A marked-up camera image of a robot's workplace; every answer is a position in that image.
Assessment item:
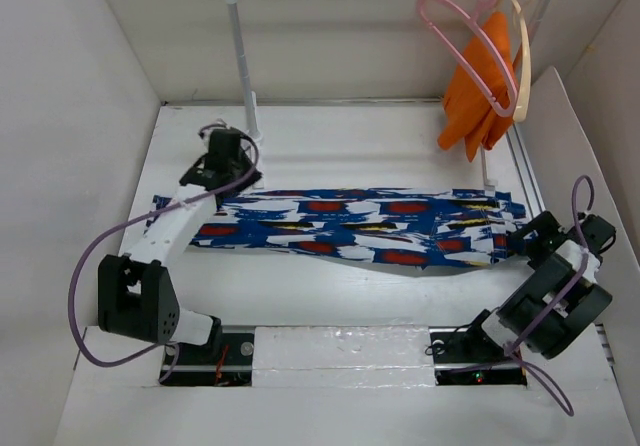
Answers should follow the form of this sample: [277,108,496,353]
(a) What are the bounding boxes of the blue patterned trousers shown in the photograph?
[145,185,529,278]

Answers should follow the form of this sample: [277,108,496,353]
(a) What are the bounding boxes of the pink plastic hanger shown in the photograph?
[415,0,518,117]

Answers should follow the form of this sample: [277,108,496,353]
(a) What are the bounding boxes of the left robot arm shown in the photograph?
[97,125,261,363]

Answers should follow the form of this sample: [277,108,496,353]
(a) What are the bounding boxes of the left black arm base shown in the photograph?
[159,327,255,388]

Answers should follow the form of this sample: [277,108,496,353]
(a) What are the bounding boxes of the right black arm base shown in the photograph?
[425,325,527,386]

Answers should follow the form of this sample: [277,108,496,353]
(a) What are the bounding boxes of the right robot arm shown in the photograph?
[461,211,616,360]

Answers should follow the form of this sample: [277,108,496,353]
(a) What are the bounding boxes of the beige plastic hanger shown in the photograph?
[494,0,533,123]

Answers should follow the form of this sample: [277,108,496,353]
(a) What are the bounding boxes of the orange garment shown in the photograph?
[438,11,515,162]

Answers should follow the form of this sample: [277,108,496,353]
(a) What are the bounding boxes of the aluminium rail right side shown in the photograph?
[507,124,545,217]

